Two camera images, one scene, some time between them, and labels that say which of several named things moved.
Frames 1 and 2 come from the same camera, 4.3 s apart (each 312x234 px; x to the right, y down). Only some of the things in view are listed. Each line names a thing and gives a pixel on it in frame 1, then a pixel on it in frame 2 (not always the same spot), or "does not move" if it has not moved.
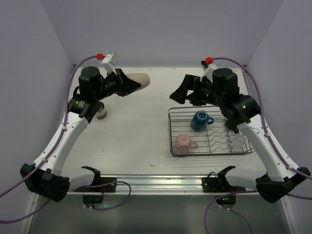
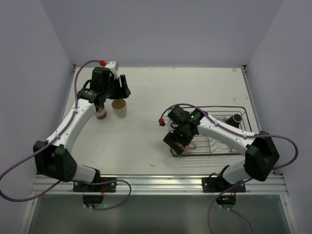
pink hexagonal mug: (183, 144) does not move
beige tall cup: (142, 78) to (119, 107)
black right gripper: (193, 86) to (176, 141)
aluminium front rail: (188, 184) does not move
